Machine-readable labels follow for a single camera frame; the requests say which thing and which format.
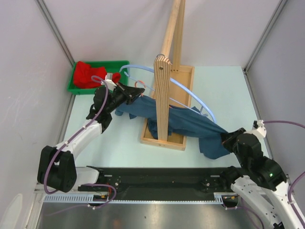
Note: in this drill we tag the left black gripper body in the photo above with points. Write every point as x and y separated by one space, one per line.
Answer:
119 96

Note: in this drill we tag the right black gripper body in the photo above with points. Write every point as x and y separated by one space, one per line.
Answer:
229 142

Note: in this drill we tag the blue t shirt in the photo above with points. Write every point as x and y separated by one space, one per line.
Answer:
183 121

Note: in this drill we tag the light blue hanger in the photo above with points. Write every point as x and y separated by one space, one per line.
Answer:
180 88

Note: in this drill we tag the red t shirt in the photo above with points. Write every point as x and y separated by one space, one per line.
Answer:
89 76

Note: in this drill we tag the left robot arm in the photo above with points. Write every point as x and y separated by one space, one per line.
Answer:
57 170

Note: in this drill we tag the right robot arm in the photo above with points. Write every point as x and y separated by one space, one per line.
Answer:
262 183

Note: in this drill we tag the wooden hanger stand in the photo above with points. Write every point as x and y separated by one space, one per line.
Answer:
167 60

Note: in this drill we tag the green plastic tray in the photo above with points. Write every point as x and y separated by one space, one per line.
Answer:
113 66

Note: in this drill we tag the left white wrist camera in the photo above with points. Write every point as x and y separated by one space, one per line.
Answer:
109 82

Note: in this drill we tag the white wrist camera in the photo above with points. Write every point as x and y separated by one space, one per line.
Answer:
109 82
259 129

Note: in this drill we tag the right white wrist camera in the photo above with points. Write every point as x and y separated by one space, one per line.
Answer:
259 129

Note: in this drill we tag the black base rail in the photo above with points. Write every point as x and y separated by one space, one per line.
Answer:
171 183

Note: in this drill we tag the white cable duct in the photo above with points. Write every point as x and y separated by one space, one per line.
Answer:
97 199

